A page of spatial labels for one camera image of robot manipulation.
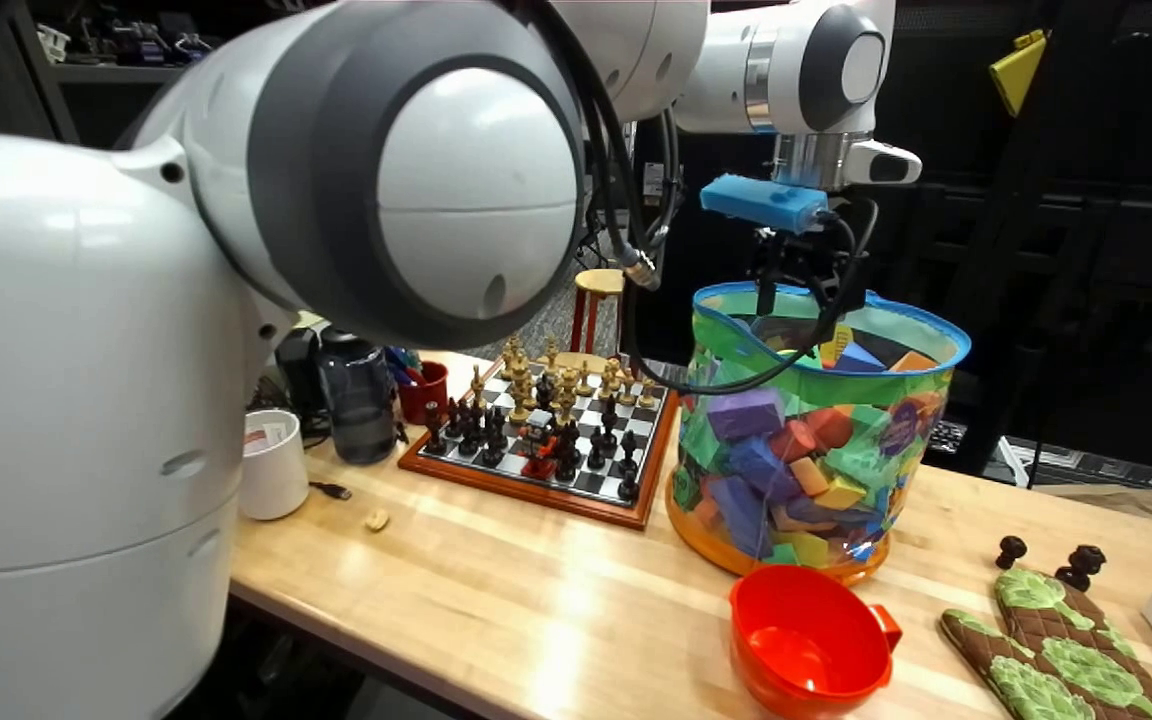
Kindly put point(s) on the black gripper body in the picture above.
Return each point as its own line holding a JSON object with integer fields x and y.
{"x": 791, "y": 249}

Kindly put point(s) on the orange foam block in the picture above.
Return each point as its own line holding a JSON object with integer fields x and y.
{"x": 913, "y": 363}

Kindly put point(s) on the green foam puzzle board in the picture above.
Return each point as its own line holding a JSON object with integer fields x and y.
{"x": 1070, "y": 660}

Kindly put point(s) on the small black object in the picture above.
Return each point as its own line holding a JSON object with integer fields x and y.
{"x": 329, "y": 491}

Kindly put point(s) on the small tan wood block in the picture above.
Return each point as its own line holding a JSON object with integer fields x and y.
{"x": 379, "y": 520}

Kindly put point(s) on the wooden stool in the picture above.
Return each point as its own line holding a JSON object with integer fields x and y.
{"x": 596, "y": 285}

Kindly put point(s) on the red plastic bowl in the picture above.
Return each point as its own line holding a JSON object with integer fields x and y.
{"x": 808, "y": 645}

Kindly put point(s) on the dark loose chess piece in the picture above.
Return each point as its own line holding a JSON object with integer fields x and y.
{"x": 1073, "y": 576}
{"x": 1090, "y": 558}
{"x": 1008, "y": 550}

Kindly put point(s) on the clear tub of foam blocks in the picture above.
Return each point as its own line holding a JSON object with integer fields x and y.
{"x": 802, "y": 465}

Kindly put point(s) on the purple foam block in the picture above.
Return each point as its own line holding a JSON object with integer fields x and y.
{"x": 746, "y": 415}

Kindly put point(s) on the yellow triangular tag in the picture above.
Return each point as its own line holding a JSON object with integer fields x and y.
{"x": 1016, "y": 74}

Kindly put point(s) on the white paper cup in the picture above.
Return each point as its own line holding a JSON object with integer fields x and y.
{"x": 277, "y": 465}

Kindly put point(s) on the red foam block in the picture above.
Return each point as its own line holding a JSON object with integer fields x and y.
{"x": 818, "y": 428}

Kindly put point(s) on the red cup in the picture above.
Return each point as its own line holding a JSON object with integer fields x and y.
{"x": 426, "y": 395}

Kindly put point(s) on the blue foam block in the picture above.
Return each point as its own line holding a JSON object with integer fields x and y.
{"x": 863, "y": 356}

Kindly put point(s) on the wooden chess board with pieces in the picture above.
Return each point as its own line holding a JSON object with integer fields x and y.
{"x": 601, "y": 487}

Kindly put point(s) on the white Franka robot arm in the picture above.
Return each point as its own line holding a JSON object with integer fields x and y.
{"x": 97, "y": 375}

